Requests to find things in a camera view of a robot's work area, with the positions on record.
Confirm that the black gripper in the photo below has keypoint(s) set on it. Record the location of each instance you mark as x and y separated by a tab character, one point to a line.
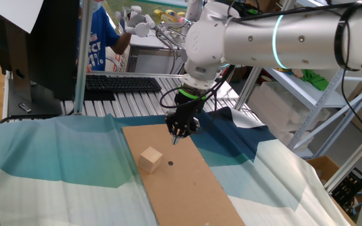
187	106

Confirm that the light wooden cube block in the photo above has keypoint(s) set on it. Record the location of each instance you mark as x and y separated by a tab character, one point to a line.
149	160

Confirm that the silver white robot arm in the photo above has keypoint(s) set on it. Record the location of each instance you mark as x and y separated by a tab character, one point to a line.
294	40

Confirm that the bare person forearm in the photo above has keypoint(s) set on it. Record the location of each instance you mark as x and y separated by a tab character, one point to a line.
121	44

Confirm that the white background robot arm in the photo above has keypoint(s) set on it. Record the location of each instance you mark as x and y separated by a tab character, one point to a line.
193	7

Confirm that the brown cardboard sheet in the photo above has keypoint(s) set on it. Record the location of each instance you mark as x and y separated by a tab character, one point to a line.
184	188

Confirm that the grey metal cabinet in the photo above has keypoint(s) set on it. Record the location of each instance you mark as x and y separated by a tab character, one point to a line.
152	62

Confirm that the black keyboard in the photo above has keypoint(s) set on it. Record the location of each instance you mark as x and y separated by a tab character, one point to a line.
121	84

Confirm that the white carton red print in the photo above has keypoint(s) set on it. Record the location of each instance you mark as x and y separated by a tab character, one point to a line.
116	64

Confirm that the white foam packaging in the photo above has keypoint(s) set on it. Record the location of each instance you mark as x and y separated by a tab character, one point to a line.
275	106

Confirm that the white robotic hand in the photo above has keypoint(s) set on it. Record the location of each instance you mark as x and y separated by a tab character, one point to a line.
140	28

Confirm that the yellow plastic toy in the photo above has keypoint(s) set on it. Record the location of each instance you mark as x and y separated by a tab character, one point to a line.
168	15

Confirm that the person in blue shirt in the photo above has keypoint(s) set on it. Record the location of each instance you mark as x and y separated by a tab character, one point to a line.
100	40

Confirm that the white metal shelf rack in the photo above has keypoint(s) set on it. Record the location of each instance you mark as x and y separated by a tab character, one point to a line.
297	91

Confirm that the blue green white tablecloth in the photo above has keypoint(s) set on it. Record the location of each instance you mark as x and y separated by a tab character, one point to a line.
58	150

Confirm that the green fabric bundle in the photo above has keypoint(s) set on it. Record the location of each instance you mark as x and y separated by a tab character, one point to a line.
314	80

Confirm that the open brown cardboard box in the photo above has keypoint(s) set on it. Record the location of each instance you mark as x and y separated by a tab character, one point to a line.
322	166

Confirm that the black computer monitor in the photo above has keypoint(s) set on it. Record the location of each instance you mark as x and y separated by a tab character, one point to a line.
55	47

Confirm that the silver usb stick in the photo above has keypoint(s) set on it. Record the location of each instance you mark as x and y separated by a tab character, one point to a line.
25	108

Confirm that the white paper sheet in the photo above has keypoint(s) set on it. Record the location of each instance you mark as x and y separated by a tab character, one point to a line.
17	12

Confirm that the black perforated bracket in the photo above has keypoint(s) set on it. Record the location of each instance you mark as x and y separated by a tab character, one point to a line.
347	188

